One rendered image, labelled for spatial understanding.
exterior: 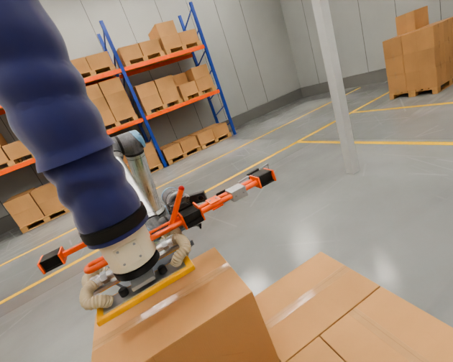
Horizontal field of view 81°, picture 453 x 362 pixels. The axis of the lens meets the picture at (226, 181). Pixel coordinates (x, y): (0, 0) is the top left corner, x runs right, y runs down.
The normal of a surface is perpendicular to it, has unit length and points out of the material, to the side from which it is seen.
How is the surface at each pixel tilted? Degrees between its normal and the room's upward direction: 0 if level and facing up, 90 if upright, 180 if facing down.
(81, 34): 90
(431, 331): 0
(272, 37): 90
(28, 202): 90
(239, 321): 90
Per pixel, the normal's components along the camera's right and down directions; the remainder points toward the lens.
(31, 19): 0.80, -0.25
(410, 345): -0.32, -0.89
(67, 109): 0.62, -0.15
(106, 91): 0.49, 0.14
